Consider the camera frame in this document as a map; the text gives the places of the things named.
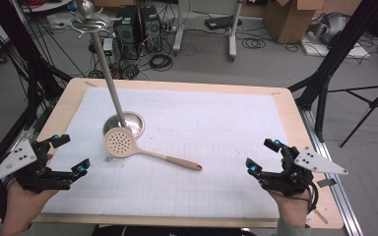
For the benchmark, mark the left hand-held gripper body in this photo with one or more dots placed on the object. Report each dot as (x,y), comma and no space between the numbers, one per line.
(13,160)

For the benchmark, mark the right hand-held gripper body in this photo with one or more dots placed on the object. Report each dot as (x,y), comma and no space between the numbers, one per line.
(295,177)

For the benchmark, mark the beige slotted spoon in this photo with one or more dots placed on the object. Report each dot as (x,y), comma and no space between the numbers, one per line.
(118,144)

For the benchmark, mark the person's right hand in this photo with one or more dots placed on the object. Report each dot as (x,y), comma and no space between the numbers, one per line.
(292,209)

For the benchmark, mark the person's left hand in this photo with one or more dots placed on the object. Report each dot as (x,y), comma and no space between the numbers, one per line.
(21,206)

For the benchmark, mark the black tape piece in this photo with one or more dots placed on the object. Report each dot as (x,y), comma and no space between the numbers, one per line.
(326,183)

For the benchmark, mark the thin wooden stick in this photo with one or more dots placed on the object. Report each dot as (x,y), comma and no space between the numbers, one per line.
(321,217)

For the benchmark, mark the white grid mat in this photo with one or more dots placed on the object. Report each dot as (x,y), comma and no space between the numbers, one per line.
(193,131)

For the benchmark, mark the metal utensil hanging stand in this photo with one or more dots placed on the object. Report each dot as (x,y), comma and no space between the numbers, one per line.
(111,85)

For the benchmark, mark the black tripod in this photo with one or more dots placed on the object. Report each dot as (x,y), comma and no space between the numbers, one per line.
(370,105)

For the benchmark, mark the small green white device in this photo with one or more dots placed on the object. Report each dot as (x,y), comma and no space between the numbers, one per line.
(107,46)

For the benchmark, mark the white flat board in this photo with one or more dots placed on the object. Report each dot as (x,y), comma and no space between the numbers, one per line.
(328,49)

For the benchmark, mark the white metal stand leg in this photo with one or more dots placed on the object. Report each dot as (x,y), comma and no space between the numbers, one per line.
(178,32)
(233,39)

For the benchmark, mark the brown cardboard box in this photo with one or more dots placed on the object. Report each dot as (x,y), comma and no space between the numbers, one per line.
(288,19)

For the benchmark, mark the black computer tower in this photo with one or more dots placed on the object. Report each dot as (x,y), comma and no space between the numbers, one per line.
(151,29)
(126,32)

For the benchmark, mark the grey rounded machine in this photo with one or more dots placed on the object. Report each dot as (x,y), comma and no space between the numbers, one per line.
(333,28)

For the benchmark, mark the black flat device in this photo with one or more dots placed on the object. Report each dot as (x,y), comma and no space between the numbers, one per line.
(220,22)

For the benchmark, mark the white round table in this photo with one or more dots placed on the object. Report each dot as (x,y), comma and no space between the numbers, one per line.
(49,6)

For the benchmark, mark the aluminium table rail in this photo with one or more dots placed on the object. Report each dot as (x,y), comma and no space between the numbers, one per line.
(338,183)

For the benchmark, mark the black metal frame post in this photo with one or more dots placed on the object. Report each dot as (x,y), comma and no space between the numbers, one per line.
(338,55)

